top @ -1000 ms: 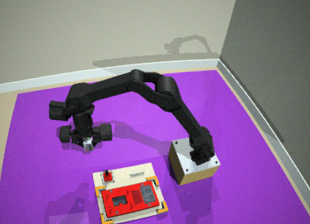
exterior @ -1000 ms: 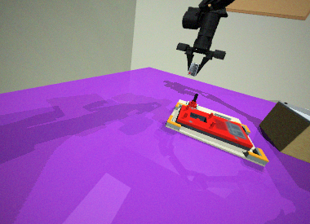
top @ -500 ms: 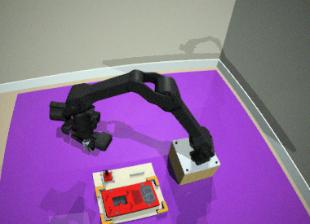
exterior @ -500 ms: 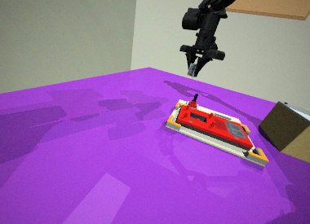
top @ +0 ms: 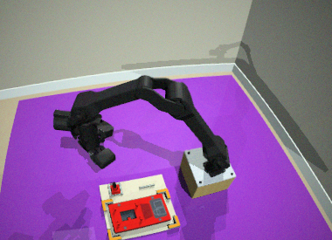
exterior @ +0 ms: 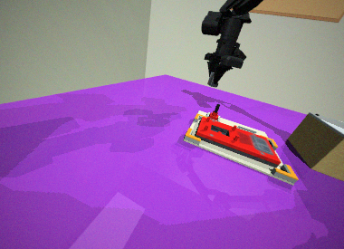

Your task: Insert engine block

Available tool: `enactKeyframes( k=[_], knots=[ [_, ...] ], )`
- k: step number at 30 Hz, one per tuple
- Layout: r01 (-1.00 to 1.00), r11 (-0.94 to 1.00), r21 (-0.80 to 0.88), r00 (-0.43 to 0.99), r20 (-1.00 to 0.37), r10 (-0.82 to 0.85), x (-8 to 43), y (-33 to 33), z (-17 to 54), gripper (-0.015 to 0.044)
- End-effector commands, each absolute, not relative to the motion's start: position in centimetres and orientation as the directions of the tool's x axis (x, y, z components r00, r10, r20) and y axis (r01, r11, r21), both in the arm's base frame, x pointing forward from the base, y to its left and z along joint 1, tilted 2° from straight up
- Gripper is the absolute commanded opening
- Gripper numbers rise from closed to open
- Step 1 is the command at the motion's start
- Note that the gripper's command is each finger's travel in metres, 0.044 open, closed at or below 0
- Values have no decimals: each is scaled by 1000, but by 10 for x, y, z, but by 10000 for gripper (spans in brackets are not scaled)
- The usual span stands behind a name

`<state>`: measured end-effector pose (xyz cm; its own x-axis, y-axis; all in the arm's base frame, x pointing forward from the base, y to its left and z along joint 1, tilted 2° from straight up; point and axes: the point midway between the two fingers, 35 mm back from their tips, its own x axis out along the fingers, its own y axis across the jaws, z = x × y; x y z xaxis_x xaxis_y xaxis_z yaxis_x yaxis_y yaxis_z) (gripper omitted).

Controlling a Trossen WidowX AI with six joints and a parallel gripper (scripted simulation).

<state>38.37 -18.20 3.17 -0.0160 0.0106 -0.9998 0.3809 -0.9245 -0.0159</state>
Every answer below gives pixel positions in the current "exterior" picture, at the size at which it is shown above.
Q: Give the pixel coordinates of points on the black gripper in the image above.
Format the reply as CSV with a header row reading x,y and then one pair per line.
x,y
223,56

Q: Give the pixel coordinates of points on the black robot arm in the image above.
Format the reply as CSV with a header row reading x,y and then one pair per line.
x,y
230,23

